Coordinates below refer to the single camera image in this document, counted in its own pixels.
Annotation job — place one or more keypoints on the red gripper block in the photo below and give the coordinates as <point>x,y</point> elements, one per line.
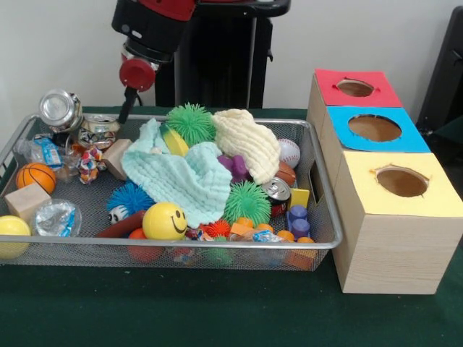
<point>137,75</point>

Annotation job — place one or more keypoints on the crushed silver drink can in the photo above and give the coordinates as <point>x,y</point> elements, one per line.
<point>59,107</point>

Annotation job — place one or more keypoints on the mint green cloth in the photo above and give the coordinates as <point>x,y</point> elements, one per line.
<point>181,180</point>

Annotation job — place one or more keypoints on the cream waffle cloth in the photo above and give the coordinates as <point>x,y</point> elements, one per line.
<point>249,144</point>

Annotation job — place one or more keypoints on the shallow clear mesh bin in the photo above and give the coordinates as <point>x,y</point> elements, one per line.
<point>181,253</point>

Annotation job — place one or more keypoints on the wooden three-hole box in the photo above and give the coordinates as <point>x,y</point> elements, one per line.
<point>390,253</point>

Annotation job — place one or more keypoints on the green spiky ball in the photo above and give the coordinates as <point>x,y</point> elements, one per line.
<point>247,202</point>
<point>190,123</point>

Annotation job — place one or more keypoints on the blue spiky ball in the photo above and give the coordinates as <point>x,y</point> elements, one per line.
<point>128,199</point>

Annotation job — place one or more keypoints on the orange basketball toy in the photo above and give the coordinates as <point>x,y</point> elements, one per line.
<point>36,178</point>

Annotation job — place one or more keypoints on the smooth yellow ball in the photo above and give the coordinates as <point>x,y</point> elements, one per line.
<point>164,221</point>

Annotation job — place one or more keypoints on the orange red ball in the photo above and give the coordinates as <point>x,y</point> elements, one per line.
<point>137,234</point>

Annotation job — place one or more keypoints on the white baseball toy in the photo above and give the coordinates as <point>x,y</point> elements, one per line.
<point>289,152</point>

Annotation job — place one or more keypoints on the brown football toy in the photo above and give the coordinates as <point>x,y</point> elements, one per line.
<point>286,174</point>

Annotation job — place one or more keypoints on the yellow tennis ball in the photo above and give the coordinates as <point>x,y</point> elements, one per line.
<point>12,235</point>

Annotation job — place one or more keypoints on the dark green table cloth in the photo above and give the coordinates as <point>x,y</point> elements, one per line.
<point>217,311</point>

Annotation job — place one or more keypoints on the black upright stand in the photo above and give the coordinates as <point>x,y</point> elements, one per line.
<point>445,72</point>

